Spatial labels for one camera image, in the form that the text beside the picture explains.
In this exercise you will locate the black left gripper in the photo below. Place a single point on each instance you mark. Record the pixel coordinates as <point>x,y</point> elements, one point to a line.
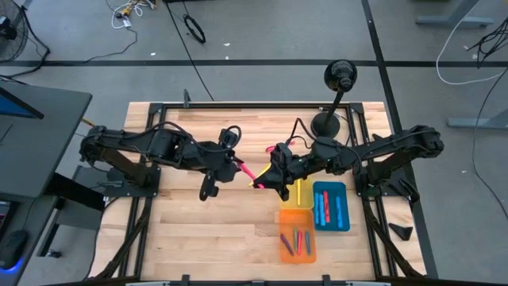
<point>224,168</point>

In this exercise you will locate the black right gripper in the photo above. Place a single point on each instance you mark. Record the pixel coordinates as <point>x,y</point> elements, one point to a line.
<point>287,175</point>

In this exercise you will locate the yellow marker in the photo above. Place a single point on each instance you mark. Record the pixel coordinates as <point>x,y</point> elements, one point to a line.
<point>264,170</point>
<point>298,192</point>

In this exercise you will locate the pink marker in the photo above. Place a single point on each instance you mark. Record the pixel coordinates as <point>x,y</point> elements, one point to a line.
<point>249,173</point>
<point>270,149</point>
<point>299,243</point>

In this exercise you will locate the red marker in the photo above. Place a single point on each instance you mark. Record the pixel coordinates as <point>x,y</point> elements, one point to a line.
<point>326,206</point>

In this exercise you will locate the green marker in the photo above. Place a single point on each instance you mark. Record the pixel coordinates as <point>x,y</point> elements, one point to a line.
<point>295,239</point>

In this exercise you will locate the purple marker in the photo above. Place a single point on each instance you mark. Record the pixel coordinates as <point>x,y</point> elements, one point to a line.
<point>287,244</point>

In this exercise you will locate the teal marker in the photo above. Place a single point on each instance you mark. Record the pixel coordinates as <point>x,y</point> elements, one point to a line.
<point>308,243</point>

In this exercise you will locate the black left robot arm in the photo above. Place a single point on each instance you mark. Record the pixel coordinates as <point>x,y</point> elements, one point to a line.
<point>119,143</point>

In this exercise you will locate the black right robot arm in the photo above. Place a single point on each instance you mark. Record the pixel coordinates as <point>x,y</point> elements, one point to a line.
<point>377,153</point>

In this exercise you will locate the yellow plastic bin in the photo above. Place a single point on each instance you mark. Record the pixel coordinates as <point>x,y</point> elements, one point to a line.
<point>307,198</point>

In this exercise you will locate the blue plastic bin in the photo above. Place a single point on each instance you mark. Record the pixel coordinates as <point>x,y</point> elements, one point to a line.
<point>333,214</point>

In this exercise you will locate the orange plastic bin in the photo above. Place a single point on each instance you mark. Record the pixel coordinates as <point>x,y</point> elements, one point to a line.
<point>297,258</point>

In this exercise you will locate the grey desk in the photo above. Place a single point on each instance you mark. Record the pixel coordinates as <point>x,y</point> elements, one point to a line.
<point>47,139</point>

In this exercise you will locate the grey table foot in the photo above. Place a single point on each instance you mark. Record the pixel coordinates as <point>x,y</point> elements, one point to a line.
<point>452,20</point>
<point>476,121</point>

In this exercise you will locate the desk monitor blue screen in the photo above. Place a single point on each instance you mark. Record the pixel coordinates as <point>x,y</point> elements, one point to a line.
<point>16,109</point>

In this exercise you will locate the black computer mouse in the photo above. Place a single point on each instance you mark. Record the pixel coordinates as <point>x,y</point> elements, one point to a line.
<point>12,248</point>

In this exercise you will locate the black floor fan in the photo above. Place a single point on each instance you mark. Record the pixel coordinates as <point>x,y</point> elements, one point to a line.
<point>5,31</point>

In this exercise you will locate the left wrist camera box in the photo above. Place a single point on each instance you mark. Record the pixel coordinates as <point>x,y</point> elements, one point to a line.
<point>230,139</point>

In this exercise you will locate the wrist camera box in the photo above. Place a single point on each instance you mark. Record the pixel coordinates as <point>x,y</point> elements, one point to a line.
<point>230,139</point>
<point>283,154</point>

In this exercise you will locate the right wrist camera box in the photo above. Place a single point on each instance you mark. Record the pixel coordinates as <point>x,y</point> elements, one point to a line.
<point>283,154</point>

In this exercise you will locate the black aluminium rig frame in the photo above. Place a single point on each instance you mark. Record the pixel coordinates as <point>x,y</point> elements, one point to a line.
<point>258,105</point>

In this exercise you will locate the black triangular bracket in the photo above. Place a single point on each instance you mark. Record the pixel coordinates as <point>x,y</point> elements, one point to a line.
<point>401,232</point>

